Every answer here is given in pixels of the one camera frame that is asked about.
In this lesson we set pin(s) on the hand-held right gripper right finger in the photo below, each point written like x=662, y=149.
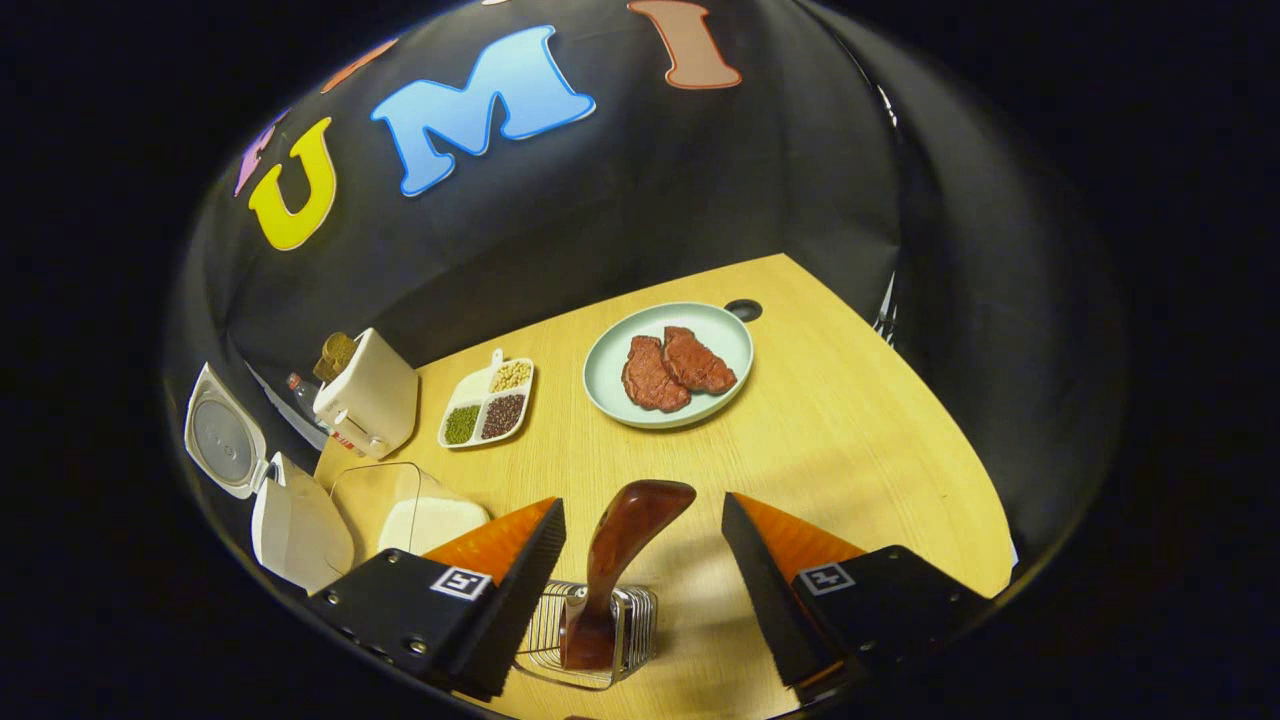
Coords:
x=765, y=600

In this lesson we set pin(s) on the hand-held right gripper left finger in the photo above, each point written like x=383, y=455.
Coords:
x=525, y=590

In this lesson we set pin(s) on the brown wooden spoon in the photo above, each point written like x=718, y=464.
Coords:
x=620, y=545

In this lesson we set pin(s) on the clear glass dish of rice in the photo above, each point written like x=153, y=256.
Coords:
x=425, y=520

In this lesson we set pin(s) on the white rice cooker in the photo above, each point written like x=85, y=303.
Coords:
x=300, y=520

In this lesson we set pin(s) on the white divided bean dish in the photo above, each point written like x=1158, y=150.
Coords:
x=487, y=400

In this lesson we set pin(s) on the white toaster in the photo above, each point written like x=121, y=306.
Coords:
x=375, y=395

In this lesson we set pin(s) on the pale green plate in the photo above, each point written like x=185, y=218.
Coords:
x=700, y=325

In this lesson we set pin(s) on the black table grommet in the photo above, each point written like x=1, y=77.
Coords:
x=743, y=310

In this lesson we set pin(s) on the clear plastic bottle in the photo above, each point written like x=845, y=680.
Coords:
x=305, y=395

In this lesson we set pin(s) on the black backdrop cloth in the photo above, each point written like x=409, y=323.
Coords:
x=650, y=180

